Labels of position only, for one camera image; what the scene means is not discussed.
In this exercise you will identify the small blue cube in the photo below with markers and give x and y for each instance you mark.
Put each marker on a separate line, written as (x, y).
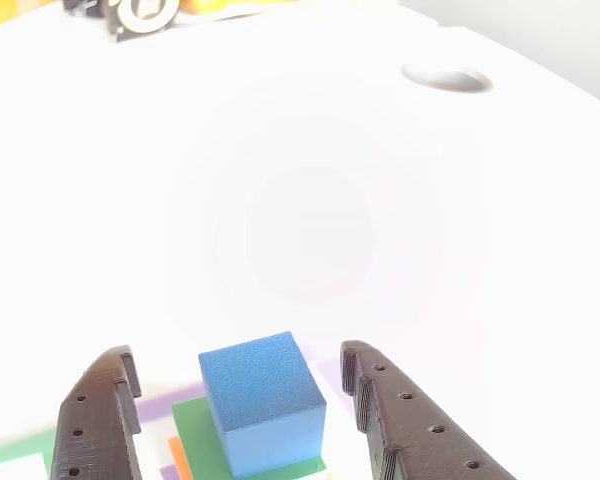
(260, 385)

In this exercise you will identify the green square frame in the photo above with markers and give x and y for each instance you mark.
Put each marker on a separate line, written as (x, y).
(15, 445)

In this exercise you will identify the orange block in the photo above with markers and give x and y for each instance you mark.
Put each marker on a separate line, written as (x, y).
(181, 460)

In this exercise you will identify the large purple block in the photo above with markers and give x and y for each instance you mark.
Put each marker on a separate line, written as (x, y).
(169, 472)

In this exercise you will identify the purple square frame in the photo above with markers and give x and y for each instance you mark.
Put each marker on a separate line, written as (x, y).
(165, 405)

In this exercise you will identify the green cube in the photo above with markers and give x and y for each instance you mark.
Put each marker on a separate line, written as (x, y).
(197, 435)

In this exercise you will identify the round table grommet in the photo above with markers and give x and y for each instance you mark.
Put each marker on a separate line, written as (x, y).
(447, 80)

